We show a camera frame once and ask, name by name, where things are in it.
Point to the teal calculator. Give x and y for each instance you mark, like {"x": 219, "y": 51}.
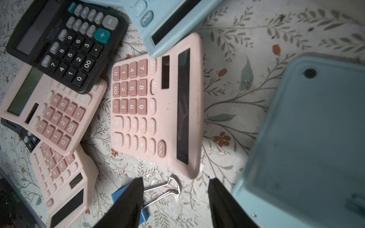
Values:
{"x": 108, "y": 3}
{"x": 162, "y": 24}

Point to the black calculator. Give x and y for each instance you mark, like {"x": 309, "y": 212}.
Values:
{"x": 69, "y": 41}
{"x": 30, "y": 140}

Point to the pink calculator front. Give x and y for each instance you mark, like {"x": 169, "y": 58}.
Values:
{"x": 66, "y": 183}

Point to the black calculator back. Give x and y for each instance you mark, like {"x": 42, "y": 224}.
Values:
{"x": 69, "y": 41}

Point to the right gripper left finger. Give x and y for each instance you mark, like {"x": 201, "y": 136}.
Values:
{"x": 126, "y": 211}

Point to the teal calculator face down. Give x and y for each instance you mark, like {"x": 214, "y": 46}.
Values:
{"x": 307, "y": 166}

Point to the black calculator front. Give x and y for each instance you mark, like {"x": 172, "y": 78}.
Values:
{"x": 30, "y": 140}

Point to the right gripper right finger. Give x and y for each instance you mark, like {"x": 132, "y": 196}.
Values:
{"x": 225, "y": 211}

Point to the pink calculator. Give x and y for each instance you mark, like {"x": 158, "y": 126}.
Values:
{"x": 54, "y": 113}
{"x": 157, "y": 107}
{"x": 66, "y": 183}

